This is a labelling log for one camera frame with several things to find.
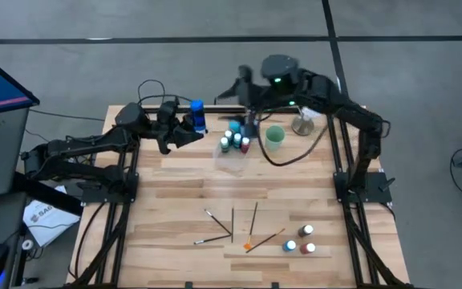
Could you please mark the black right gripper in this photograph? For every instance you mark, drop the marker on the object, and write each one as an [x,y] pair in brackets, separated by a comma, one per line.
[267,96]

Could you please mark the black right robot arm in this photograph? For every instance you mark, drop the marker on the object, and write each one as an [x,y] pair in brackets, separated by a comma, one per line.
[365,152]

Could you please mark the orange fan paintbrush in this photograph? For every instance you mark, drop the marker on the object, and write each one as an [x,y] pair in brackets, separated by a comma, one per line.
[248,245]

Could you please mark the clear plastic bin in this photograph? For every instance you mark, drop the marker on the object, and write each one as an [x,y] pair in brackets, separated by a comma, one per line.
[231,164]

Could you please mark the black desk beam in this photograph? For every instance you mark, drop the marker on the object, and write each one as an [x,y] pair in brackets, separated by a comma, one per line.
[46,196]

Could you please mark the small brick red paint bottle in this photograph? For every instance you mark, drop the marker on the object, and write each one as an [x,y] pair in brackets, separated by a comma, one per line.
[304,249]

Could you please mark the black paintbrush orange bristles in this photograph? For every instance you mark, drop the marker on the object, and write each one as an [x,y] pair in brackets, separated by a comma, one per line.
[265,241]

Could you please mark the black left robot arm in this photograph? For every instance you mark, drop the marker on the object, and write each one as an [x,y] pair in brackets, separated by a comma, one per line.
[86,146]

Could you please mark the large teal paint bottle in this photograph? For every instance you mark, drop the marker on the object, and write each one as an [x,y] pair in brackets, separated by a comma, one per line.
[235,127]

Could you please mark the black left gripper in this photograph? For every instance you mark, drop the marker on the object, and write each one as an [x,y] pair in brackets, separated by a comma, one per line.
[168,118]

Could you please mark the thin black paintbrush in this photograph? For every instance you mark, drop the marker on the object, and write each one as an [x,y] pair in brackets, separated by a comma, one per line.
[232,225]

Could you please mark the small light blue paint bottle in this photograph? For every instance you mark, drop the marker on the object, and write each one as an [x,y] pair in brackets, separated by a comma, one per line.
[287,246]

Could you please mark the pale green plastic cup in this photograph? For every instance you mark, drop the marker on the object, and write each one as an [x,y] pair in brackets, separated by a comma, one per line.
[272,145]

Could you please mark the black table edge clamp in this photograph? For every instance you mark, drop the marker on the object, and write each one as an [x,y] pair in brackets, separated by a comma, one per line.
[189,286]
[275,286]

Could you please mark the white printed paper booklet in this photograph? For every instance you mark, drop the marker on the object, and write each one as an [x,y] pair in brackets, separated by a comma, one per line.
[50,225]

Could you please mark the white tape roll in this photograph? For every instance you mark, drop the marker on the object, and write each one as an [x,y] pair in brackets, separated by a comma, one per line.
[23,245]

